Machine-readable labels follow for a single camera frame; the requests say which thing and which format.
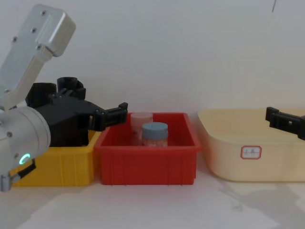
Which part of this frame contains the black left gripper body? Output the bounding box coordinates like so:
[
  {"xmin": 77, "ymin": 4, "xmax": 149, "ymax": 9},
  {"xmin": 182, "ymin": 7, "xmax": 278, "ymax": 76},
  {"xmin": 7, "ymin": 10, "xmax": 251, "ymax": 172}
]
[{"xmin": 25, "ymin": 82, "xmax": 103, "ymax": 147}]

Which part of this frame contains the clear jar with translucent lid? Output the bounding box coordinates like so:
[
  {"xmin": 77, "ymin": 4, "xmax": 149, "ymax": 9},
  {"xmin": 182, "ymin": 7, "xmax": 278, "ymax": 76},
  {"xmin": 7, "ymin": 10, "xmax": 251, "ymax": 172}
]
[{"xmin": 130, "ymin": 112, "xmax": 154, "ymax": 146}]

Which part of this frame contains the clear jar with grey lid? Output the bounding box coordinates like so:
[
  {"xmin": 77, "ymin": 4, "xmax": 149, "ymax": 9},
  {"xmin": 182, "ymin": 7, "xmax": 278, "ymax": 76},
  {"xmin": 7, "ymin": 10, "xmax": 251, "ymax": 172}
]
[{"xmin": 142, "ymin": 122, "xmax": 169, "ymax": 148}]

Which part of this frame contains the white label with red border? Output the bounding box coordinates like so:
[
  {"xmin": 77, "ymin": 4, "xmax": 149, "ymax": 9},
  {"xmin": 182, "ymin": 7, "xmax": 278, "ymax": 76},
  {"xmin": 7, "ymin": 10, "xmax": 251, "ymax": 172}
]
[{"xmin": 240, "ymin": 145, "xmax": 263, "ymax": 160}]

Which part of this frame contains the yellow plastic bin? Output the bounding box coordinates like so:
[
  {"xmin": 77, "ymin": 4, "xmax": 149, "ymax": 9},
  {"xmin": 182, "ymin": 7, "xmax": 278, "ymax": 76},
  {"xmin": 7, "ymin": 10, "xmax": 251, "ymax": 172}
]
[{"xmin": 11, "ymin": 130, "xmax": 102, "ymax": 187}]

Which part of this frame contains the red plastic bin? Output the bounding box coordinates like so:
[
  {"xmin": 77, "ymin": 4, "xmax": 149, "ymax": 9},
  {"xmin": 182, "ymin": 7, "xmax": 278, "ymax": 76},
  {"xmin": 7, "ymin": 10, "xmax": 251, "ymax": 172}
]
[{"xmin": 94, "ymin": 112, "xmax": 202, "ymax": 187}]

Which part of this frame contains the cream plastic tub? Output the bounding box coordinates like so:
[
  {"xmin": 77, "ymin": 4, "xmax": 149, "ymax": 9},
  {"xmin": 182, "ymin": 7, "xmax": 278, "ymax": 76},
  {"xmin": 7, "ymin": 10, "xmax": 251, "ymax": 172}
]
[{"xmin": 197, "ymin": 107, "xmax": 305, "ymax": 183}]

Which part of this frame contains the black cable with silver plug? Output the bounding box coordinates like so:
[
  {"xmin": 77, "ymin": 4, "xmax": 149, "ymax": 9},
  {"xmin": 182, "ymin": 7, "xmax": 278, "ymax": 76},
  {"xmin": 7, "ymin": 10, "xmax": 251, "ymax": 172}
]
[{"xmin": 0, "ymin": 159, "xmax": 37, "ymax": 193}]

